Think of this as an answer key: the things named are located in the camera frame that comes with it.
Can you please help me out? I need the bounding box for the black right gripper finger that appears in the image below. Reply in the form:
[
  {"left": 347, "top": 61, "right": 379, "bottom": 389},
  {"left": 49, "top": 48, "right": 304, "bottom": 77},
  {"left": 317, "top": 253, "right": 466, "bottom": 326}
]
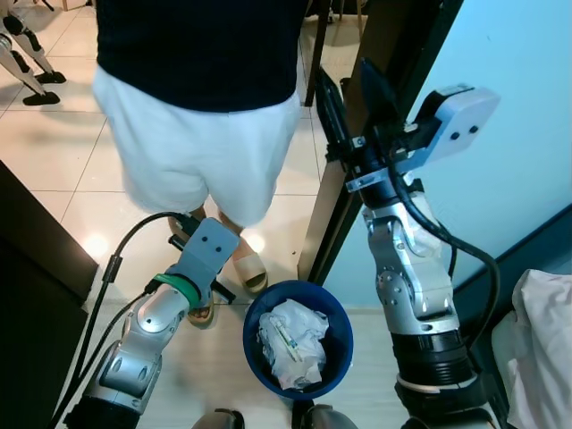
[
  {"left": 357, "top": 58, "right": 399, "bottom": 139},
  {"left": 315, "top": 67, "right": 351, "bottom": 162}
]

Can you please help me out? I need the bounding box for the beige sandal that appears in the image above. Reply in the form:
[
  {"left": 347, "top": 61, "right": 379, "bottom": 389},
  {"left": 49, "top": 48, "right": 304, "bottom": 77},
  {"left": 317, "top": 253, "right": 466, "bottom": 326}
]
[
  {"left": 183, "top": 299, "right": 215, "bottom": 330},
  {"left": 231, "top": 252, "right": 269, "bottom": 296}
]

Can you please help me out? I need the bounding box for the dark brown door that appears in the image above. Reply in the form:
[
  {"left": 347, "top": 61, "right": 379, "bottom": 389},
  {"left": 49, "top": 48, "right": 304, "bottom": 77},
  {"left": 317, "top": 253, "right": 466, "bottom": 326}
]
[{"left": 298, "top": 0, "right": 466, "bottom": 285}]

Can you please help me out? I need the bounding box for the white crumpled trash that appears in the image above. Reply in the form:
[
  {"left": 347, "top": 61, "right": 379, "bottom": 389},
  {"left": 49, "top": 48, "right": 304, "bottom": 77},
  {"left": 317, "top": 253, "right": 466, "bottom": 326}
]
[{"left": 257, "top": 299, "right": 330, "bottom": 391}]

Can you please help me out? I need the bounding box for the blue round trash bin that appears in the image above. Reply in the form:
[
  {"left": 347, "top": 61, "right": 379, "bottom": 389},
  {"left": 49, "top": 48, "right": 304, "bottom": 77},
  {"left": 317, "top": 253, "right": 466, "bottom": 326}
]
[{"left": 243, "top": 280, "right": 355, "bottom": 400}]

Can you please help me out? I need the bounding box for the grey robot left leg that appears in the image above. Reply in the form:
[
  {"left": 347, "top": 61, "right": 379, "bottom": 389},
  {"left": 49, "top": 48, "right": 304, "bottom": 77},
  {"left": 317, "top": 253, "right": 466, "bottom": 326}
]
[{"left": 192, "top": 408, "right": 247, "bottom": 429}]

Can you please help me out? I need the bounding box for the grey robot leg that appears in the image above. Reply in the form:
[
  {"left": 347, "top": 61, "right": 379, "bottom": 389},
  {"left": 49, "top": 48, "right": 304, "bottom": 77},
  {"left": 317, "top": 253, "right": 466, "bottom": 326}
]
[
  {"left": 192, "top": 408, "right": 247, "bottom": 429},
  {"left": 304, "top": 404, "right": 358, "bottom": 429}
]

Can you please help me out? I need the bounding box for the person in white shorts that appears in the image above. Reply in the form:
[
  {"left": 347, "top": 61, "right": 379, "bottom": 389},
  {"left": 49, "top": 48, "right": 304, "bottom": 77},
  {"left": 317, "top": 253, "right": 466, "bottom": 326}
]
[{"left": 92, "top": 0, "right": 309, "bottom": 330}]

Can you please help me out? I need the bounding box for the grey robot right leg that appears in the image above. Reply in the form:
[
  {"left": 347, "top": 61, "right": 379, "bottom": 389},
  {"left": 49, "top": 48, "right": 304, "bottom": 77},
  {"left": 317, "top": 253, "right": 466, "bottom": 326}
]
[{"left": 304, "top": 404, "right": 358, "bottom": 429}]

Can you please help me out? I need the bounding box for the black cabinet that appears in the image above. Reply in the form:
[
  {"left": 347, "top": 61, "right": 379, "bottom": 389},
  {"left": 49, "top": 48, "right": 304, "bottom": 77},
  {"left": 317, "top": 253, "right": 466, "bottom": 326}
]
[{"left": 0, "top": 161, "right": 99, "bottom": 429}]

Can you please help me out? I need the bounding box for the white black humanoid robot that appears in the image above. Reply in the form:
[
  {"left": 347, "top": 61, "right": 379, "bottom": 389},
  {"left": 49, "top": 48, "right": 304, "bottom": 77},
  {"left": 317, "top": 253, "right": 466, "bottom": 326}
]
[{"left": 0, "top": 7, "right": 68, "bottom": 106}]

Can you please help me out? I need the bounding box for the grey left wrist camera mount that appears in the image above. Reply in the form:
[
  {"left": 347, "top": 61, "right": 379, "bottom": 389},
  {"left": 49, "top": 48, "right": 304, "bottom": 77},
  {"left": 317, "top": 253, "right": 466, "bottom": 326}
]
[{"left": 174, "top": 217, "right": 240, "bottom": 296}]

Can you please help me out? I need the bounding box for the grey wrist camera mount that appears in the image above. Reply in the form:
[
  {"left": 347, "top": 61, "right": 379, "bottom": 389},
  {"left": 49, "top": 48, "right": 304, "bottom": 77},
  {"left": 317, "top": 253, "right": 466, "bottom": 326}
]
[
  {"left": 174, "top": 217, "right": 240, "bottom": 296},
  {"left": 349, "top": 85, "right": 501, "bottom": 193}
]

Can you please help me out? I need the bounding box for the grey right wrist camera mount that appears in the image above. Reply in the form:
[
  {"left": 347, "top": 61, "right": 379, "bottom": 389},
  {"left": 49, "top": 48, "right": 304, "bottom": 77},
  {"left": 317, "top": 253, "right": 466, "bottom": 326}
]
[{"left": 349, "top": 85, "right": 501, "bottom": 193}]

